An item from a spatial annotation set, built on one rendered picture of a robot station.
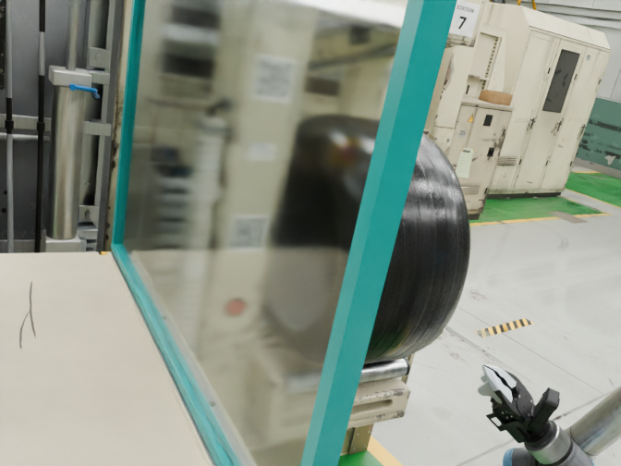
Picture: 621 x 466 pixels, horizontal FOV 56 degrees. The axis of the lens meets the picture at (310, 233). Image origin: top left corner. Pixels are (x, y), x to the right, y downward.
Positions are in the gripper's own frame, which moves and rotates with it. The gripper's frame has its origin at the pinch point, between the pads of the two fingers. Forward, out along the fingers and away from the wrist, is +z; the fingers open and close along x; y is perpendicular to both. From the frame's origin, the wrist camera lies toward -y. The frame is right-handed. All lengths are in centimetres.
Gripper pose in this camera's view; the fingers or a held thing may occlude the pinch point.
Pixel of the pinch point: (489, 368)
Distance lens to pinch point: 135.6
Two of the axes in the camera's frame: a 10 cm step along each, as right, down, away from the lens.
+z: -6.8, -7.2, -1.3
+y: -5.9, 4.4, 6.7
